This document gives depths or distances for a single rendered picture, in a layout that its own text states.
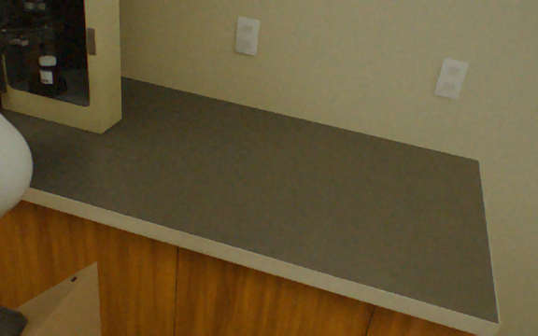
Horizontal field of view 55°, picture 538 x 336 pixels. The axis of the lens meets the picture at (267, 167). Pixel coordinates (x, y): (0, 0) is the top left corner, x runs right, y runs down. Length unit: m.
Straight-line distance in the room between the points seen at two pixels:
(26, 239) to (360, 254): 0.83
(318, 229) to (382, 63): 0.63
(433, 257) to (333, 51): 0.72
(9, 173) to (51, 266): 0.87
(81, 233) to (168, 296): 0.26
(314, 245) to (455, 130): 0.72
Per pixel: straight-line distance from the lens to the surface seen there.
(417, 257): 1.20
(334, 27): 1.62
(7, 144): 0.62
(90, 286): 0.74
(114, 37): 1.48
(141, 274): 1.32
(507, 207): 1.83
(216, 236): 1.13
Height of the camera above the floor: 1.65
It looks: 31 degrees down
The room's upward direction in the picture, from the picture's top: 8 degrees clockwise
